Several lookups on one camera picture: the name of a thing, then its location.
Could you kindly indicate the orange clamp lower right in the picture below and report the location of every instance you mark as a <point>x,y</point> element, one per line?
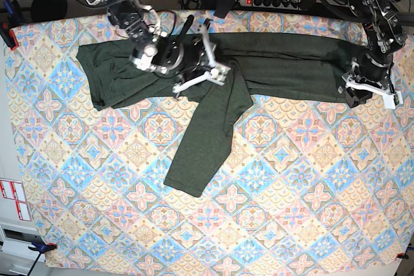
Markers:
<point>403,256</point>

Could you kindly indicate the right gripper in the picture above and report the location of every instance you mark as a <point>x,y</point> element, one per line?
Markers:
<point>178,56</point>

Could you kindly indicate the grey cabinet lower left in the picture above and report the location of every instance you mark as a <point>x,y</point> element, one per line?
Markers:
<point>17,237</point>

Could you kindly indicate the patterned pastel tablecloth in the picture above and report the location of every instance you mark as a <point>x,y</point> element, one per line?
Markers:
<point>308,188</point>

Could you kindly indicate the red white labels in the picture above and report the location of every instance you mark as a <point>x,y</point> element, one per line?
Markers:
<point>13,194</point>

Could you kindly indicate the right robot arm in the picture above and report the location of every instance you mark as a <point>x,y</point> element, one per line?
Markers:
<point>142,24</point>

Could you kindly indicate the dark green long-sleeve shirt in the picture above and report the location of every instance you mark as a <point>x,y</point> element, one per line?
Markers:
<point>283,65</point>

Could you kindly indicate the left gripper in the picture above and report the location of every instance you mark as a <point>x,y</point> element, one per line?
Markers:
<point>370,75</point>

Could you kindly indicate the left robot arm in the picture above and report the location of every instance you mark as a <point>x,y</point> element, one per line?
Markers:
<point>383,29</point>

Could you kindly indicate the blue clamp lower left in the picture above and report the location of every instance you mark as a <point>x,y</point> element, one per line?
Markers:
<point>41,249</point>

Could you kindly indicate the blue clamp upper left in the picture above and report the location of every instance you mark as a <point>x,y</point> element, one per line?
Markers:
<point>7,34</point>

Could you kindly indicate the blue clamp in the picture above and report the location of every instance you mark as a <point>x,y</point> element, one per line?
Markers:
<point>41,249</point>
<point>7,34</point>

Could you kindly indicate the white power strip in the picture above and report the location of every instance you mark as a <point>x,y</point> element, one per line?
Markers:
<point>273,4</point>

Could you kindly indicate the black round stool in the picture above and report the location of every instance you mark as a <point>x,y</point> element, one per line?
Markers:
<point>48,10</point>

